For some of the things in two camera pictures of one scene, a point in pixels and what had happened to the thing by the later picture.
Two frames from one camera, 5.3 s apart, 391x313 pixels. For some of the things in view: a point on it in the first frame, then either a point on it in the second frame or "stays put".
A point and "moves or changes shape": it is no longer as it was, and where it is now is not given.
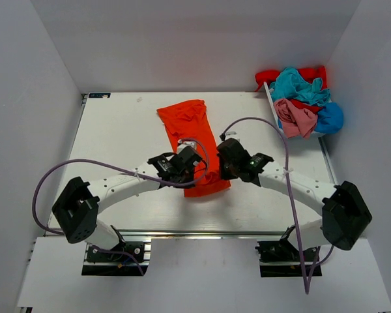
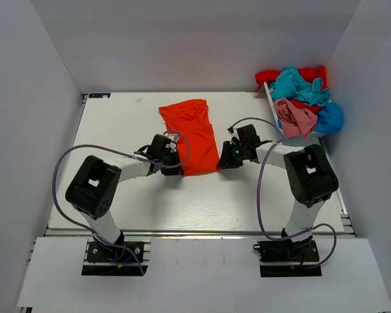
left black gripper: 191,176 → 177,171
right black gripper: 224,174 → 227,160
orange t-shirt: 189,120 moves or changes shape
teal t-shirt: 290,86 stays put
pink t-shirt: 295,121 stays put
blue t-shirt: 330,119 stays put
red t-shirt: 313,73 stays put
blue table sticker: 99,95 stays put
